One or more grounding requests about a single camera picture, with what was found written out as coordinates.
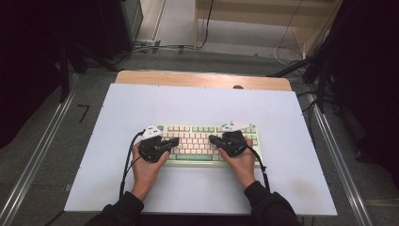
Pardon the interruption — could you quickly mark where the light wooden shelf unit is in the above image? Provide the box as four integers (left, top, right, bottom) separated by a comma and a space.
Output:
193, 0, 343, 58

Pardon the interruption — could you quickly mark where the black hanging cable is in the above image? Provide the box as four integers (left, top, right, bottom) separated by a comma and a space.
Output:
197, 0, 215, 50

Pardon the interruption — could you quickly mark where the white table cover sheet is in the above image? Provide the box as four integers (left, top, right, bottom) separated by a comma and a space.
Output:
64, 83, 339, 217

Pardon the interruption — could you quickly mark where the aluminium floor rail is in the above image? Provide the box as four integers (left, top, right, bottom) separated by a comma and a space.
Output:
307, 93, 375, 226
0, 90, 78, 226

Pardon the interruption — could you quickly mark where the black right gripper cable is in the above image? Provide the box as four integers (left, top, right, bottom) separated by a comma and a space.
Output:
238, 137, 271, 193

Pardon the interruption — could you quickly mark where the person's right hand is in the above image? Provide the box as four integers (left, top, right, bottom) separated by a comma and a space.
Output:
217, 138, 257, 190

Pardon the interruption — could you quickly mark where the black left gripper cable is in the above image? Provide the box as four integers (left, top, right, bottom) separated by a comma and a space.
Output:
119, 129, 146, 200

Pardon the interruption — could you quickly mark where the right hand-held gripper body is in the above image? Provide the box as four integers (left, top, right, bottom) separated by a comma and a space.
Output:
220, 121, 252, 158

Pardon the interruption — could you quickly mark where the black cabinet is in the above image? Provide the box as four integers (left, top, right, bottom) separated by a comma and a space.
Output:
95, 0, 144, 61

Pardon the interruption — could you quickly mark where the white floor cable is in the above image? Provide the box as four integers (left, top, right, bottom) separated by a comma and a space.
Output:
272, 0, 307, 69

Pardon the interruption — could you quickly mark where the green and cream mechanical keyboard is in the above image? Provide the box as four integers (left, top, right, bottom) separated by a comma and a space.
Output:
155, 122, 263, 169

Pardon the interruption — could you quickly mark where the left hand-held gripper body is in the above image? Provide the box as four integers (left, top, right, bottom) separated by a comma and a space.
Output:
138, 124, 169, 164

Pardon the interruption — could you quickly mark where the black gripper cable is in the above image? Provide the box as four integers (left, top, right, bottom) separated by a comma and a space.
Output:
238, 137, 271, 193
119, 129, 146, 200

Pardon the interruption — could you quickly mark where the person's left hand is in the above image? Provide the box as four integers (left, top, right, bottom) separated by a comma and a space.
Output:
130, 140, 170, 202

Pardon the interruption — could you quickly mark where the black metal stand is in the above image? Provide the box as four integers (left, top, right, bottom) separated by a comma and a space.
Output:
266, 55, 335, 115

